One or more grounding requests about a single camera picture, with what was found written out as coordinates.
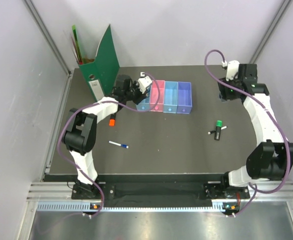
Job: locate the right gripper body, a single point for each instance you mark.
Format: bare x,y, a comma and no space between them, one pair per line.
227,92

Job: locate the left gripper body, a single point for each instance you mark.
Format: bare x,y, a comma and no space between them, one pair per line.
134,93

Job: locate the light blue drawer box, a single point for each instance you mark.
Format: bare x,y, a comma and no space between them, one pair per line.
144,105

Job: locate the green lever arch binder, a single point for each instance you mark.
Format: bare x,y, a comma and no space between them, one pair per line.
101,71

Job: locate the pink drawer box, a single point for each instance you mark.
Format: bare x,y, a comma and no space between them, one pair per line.
157,90

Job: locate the orange highlighter marker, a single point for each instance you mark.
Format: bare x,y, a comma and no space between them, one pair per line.
112,120

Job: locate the teal blue drawer box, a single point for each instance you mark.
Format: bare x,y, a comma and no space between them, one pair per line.
170,104

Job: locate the green highlighter marker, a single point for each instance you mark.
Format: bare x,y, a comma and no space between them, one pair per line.
218,128

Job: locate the purple drawer box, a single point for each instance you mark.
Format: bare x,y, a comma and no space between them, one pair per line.
185,104

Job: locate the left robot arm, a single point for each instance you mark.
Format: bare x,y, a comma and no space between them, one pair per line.
79,136

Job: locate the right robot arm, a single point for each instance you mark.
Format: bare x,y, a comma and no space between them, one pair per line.
268,161

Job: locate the black white pen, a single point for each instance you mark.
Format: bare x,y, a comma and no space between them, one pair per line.
213,131

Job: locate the blue white pen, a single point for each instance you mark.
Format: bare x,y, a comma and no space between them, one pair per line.
118,144

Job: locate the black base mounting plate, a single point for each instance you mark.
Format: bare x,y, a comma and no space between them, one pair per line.
194,189

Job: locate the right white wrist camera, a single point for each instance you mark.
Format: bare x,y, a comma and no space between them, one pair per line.
232,69

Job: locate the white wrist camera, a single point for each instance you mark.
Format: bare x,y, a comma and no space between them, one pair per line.
144,83
232,69

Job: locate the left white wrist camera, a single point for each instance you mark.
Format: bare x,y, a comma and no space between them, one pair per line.
144,83

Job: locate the grey slotted cable duct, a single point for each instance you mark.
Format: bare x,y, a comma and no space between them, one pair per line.
92,206

